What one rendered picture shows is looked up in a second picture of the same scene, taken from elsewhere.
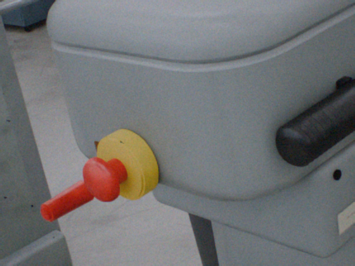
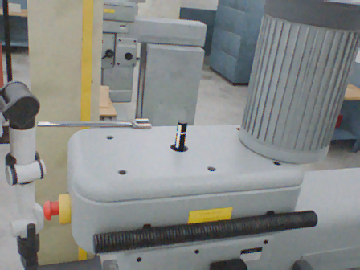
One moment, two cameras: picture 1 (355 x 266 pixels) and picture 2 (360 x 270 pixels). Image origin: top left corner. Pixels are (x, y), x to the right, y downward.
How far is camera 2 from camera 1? 0.42 m
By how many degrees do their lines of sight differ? 17
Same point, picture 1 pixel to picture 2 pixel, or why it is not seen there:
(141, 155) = (63, 210)
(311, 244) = not seen: outside the picture
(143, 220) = not seen: hidden behind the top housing
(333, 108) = (120, 237)
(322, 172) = (132, 255)
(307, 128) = (100, 241)
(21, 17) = (233, 77)
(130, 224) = not seen: hidden behind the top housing
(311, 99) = (124, 227)
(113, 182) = (47, 214)
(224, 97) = (81, 210)
